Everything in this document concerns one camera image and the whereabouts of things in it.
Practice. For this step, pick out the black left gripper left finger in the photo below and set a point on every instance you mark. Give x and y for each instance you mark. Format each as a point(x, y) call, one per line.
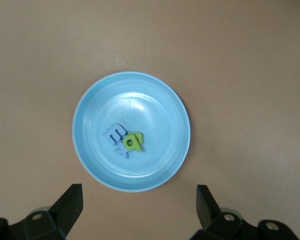
point(67, 210)

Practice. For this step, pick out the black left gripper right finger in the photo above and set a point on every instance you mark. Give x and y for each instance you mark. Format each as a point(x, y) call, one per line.
point(206, 210)

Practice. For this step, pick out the blue letter x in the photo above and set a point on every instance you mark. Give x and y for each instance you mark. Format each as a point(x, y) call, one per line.
point(122, 152)

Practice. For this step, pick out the blue letter m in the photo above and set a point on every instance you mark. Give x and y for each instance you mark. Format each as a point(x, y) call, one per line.
point(109, 136)

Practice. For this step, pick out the green letter q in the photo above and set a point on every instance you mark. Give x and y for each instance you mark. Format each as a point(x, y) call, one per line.
point(138, 148)

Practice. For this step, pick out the blue plate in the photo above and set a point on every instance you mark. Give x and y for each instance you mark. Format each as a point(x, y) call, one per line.
point(150, 112)

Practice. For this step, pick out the brown table mat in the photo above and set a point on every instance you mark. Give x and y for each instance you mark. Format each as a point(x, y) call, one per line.
point(240, 75)

